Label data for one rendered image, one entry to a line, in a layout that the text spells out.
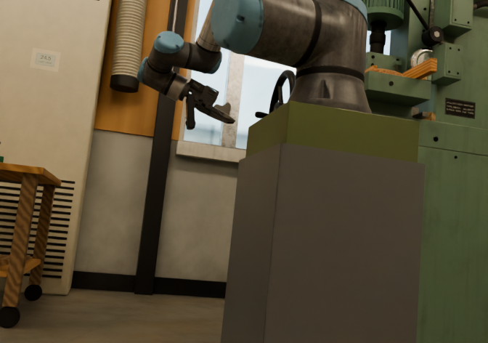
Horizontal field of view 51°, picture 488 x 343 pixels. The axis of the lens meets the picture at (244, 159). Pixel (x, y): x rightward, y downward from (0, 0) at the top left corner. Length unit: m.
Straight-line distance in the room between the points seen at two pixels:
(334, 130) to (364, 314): 0.35
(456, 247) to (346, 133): 0.85
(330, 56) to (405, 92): 0.59
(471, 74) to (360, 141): 1.06
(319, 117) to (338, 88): 0.09
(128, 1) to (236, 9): 1.97
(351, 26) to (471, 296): 1.02
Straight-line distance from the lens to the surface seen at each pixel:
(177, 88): 1.82
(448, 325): 1.79
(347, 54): 1.11
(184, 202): 2.95
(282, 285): 0.93
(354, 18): 1.15
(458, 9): 1.98
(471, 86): 2.03
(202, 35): 1.77
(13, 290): 1.87
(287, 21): 1.05
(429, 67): 1.62
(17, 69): 2.74
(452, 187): 1.79
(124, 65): 2.84
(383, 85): 1.62
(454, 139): 1.81
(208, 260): 2.99
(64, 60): 2.74
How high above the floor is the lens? 0.38
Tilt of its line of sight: 8 degrees up
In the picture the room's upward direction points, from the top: 6 degrees clockwise
